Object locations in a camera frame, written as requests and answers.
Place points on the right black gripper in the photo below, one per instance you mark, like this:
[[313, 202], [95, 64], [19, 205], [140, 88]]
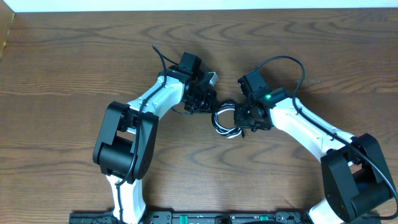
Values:
[[239, 120]]

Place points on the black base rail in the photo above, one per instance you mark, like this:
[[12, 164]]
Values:
[[167, 217]]

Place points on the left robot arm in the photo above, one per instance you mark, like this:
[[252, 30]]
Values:
[[126, 140]]

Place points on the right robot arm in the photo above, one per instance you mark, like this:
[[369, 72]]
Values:
[[356, 178]]

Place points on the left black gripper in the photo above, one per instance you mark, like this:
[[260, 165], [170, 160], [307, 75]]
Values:
[[206, 104]]

